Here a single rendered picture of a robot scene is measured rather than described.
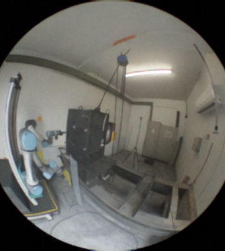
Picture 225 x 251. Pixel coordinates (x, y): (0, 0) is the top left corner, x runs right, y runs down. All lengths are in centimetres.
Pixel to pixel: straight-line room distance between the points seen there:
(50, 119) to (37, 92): 69
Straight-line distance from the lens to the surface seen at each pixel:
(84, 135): 92
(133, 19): 141
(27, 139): 57
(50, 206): 140
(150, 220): 102
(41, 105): 191
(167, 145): 361
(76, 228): 156
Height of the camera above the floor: 153
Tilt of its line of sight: 4 degrees down
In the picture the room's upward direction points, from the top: 8 degrees clockwise
